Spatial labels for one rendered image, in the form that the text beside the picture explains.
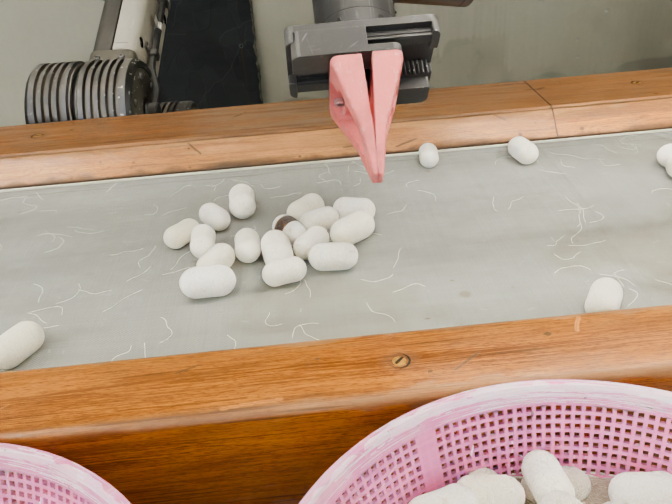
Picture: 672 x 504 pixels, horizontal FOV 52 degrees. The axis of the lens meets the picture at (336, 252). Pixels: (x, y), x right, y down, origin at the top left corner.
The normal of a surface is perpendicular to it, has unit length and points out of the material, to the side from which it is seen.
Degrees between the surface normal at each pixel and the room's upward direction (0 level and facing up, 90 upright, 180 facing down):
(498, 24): 90
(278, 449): 90
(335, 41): 39
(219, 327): 0
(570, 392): 75
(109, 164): 45
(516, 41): 90
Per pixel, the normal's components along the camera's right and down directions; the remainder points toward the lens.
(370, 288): -0.07, -0.86
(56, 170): 0.01, -0.25
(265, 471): 0.08, 0.51
